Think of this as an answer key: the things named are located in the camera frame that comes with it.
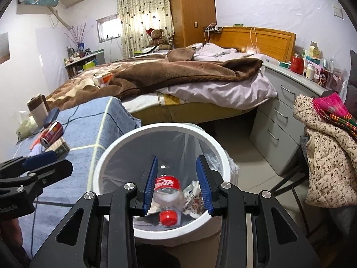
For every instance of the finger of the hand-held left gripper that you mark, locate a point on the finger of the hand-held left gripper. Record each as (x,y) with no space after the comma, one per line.
(53,173)
(39,160)

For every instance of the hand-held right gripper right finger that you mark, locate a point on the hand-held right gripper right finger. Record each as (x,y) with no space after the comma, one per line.
(203,187)

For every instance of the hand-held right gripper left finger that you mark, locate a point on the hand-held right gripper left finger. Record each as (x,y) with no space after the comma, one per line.
(150,187)

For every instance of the patterned paper packet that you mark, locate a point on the patterned paper packet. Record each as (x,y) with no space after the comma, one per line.
(192,201)

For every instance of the clear plastic bottle red label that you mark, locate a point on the clear plastic bottle red label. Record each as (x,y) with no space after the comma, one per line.
(168,189)

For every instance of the green patterned small box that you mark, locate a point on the green patterned small box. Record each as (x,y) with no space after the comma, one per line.
(60,146)

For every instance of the red drink can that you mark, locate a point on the red drink can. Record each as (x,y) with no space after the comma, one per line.
(53,132)

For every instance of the white round trash bin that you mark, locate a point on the white round trash bin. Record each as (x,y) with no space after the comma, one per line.
(111,156)

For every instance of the person's left hand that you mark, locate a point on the person's left hand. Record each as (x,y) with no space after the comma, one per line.
(12,234)

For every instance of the pale yellow tissue pack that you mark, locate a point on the pale yellow tissue pack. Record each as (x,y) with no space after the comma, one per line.
(26,125)

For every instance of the dark blue glasses case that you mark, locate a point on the dark blue glasses case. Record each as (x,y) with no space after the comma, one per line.
(51,117)

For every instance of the beige brown tumbler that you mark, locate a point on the beige brown tumbler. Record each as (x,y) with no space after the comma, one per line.
(39,110)

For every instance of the lilac quilt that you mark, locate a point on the lilac quilt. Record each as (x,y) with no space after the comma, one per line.
(223,92)

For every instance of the grey drawer dresser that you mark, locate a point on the grey drawer dresser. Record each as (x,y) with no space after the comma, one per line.
(281,117)

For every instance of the orange box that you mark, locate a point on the orange box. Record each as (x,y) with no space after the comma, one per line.
(106,78)

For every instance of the cluttered side shelf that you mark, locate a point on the cluttered side shelf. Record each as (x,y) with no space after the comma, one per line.
(83,64)

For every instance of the brown fleece blanket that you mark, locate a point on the brown fleece blanket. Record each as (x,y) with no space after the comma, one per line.
(181,72)

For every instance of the floral quilted jacket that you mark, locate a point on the floral quilted jacket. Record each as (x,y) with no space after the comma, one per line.
(329,167)

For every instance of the vase of purple branches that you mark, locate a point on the vase of purple branches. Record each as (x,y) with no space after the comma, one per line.
(79,37)

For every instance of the wrapped air conditioner pipe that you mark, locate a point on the wrapped air conditioner pipe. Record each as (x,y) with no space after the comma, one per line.
(60,18)

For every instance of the brown teddy bear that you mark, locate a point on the brown teddy bear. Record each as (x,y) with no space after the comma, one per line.
(159,39)

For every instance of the small window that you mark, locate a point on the small window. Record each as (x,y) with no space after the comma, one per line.
(109,29)

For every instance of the pink plaid cloth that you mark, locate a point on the pink plaid cloth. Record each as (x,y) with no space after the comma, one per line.
(337,111)

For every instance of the red jar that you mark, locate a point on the red jar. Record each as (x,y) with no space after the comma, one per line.
(297,64)

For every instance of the white pill bottle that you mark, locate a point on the white pill bottle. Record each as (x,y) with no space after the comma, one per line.
(310,72)

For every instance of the power strip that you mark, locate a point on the power strip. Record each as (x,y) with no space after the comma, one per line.
(213,28)

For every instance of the wooden bed headboard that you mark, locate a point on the wooden bed headboard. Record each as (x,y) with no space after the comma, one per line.
(273,43)

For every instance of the red cartoon mug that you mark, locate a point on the red cartoon mug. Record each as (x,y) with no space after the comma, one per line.
(325,77)

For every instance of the heart patterned curtain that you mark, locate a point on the heart patterned curtain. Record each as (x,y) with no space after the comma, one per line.
(145,19)

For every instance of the stacked medicine boxes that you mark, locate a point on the stacked medicine boxes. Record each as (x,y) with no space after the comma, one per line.
(312,50)

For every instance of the dark folding chair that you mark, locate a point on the dark folding chair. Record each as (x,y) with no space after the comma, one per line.
(350,89)

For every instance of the wooden wardrobe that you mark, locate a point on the wooden wardrobe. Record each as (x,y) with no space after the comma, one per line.
(192,11)

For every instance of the wall mirror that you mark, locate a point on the wall mirror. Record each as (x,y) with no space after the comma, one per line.
(4,48)

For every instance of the white wall switch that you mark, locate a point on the white wall switch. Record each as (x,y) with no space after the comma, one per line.
(338,11)

